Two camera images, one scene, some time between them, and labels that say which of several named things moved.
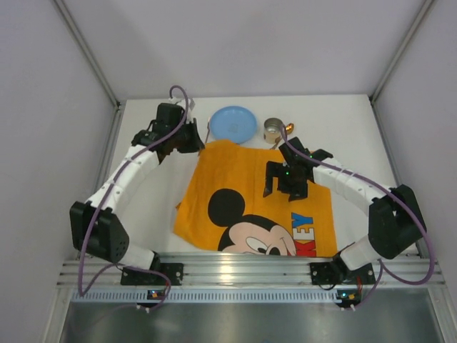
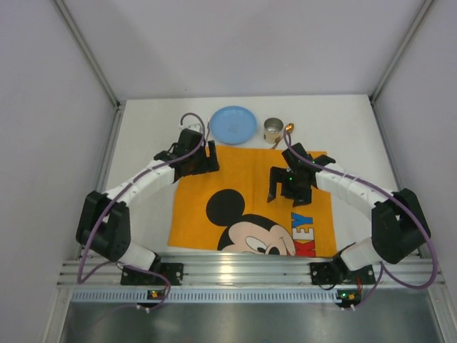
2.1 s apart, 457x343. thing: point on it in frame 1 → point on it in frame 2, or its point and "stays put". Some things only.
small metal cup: (272, 129) stays put
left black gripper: (193, 136) → (201, 163)
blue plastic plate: (234, 123) stays put
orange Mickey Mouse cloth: (222, 206) stays put
